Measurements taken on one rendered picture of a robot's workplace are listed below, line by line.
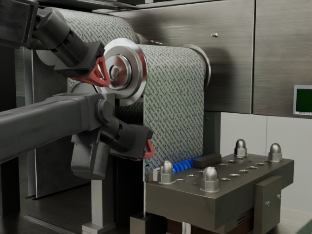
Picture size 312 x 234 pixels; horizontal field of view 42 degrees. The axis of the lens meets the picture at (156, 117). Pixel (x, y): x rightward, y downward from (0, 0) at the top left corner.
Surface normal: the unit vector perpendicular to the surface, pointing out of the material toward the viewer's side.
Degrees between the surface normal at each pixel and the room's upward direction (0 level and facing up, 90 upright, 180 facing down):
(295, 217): 0
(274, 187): 90
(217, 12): 90
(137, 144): 63
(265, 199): 90
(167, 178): 90
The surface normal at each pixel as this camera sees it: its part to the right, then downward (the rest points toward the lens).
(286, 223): 0.00, -0.99
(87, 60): -0.50, -0.53
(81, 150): -0.28, -0.30
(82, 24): 0.73, -0.32
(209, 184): -0.14, 0.11
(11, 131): 0.95, -0.04
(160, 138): 0.79, 0.08
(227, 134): -0.62, 0.09
